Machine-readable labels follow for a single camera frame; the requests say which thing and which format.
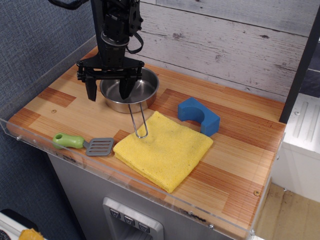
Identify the clear acrylic table guard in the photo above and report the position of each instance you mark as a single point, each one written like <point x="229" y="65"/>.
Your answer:
<point x="236" y="76"/>

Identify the yellow black object bottom left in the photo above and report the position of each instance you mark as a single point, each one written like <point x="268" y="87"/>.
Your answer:
<point x="27" y="234"/>

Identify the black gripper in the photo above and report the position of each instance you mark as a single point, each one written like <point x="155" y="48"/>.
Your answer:
<point x="110" y="63"/>

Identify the white toy sink unit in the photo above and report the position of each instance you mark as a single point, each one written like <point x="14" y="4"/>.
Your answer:
<point x="297" y="164"/>

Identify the silver metal pan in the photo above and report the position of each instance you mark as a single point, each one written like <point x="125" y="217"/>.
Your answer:
<point x="132" y="96"/>

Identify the yellow folded cloth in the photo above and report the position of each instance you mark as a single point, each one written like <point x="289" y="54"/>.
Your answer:
<point x="167" y="155"/>

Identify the black post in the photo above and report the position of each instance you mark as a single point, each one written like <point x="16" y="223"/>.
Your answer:
<point x="301" y="72"/>
<point x="98" y="19"/>

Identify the silver dispenser button panel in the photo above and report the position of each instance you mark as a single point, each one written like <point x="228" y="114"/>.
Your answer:
<point x="126" y="223"/>

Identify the grey toy fridge cabinet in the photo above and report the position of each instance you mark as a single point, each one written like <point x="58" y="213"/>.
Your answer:
<point x="193" y="211"/>

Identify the blue arch block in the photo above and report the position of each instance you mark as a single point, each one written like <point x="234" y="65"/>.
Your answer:
<point x="192" y="110"/>

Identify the green handled grey spatula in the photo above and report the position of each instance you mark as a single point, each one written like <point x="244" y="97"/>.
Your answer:
<point x="96" y="147"/>

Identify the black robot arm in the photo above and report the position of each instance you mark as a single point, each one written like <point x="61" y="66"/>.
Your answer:
<point x="115" y="22"/>

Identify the black right post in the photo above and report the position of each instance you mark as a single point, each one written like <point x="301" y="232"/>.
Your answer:
<point x="301" y="72"/>

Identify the black left post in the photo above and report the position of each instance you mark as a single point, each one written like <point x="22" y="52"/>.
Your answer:
<point x="98" y="19"/>

